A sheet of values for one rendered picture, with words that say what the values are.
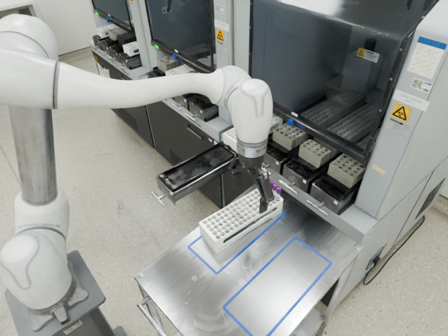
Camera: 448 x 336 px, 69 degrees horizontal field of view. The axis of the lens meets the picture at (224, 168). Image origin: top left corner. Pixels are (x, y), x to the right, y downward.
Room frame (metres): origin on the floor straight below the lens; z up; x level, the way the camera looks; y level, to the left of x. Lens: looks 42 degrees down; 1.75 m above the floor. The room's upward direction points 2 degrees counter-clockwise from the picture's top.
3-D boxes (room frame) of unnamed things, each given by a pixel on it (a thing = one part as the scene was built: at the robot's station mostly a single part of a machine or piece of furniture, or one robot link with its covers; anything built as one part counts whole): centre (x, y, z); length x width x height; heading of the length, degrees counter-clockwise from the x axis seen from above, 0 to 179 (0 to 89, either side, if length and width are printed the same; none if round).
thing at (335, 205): (1.07, -0.64, 0.78); 0.73 x 0.14 x 0.09; 128
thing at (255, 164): (0.75, -0.08, 1.09); 0.08 x 0.07 x 0.09; 35
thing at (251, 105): (0.76, -0.08, 1.27); 0.13 x 0.11 x 0.16; 14
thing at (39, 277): (0.56, 0.59, 0.87); 0.18 x 0.16 x 0.22; 14
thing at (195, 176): (1.15, -0.01, 0.78); 0.73 x 0.14 x 0.09; 128
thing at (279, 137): (1.16, -0.27, 0.85); 0.12 x 0.02 x 0.06; 39
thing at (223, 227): (0.73, -0.06, 0.85); 0.30 x 0.10 x 0.06; 125
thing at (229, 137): (1.26, -0.15, 0.83); 0.30 x 0.10 x 0.06; 128
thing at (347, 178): (0.92, -0.46, 0.85); 0.12 x 0.02 x 0.06; 37
